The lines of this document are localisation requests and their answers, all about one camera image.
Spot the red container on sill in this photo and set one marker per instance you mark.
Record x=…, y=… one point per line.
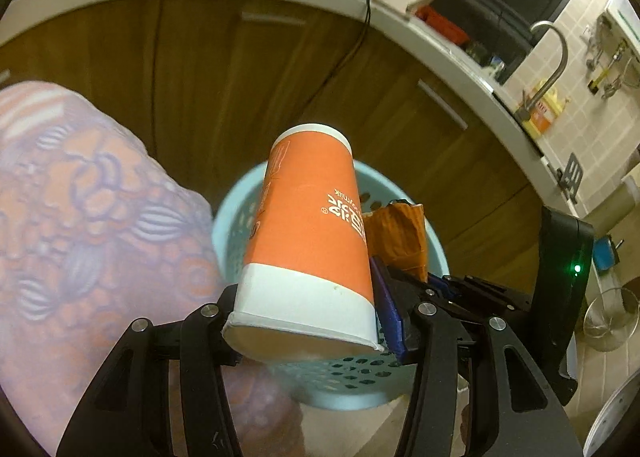
x=443, y=26

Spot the orange foil snack bag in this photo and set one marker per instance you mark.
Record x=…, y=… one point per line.
x=396, y=234

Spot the metal steamer tray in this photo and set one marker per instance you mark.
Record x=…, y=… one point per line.
x=615, y=432

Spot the yellow detergent bottle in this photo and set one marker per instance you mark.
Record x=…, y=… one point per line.
x=549, y=108

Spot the metal wire strainer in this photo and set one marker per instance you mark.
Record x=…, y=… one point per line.
x=611, y=319

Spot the patterned orange tablecloth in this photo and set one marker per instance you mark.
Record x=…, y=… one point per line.
x=94, y=234

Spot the orange paper cup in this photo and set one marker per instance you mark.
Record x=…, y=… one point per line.
x=307, y=263

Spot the chrome kitchen faucet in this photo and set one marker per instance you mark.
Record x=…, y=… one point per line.
x=542, y=67

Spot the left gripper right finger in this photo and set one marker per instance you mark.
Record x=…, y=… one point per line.
x=452, y=328

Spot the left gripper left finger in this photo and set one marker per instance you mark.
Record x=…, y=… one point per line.
x=125, y=409

